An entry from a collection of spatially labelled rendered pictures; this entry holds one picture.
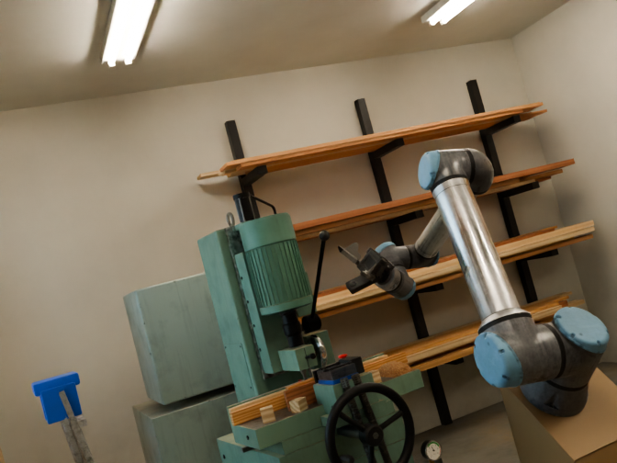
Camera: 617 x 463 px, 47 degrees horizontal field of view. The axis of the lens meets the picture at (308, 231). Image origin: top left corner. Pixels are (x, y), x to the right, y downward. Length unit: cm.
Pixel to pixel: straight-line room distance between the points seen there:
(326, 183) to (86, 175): 161
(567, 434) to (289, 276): 93
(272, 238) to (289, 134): 277
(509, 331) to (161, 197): 311
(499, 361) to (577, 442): 35
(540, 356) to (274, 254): 86
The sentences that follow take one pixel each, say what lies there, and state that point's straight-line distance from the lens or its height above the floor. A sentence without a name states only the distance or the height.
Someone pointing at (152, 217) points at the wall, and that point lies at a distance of 461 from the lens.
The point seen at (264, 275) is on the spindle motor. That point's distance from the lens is 226.
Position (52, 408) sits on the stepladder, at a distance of 275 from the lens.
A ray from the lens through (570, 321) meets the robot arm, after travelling 201.
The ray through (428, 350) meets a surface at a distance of 465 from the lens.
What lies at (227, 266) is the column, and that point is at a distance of 246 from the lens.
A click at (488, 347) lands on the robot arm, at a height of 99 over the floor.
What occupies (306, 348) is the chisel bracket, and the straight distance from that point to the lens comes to 230.
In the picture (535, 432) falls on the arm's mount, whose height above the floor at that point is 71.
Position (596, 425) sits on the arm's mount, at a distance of 217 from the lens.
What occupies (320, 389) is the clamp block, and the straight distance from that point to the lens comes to 218.
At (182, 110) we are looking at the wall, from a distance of 481.
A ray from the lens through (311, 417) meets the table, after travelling 219.
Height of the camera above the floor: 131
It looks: 3 degrees up
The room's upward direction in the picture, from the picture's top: 15 degrees counter-clockwise
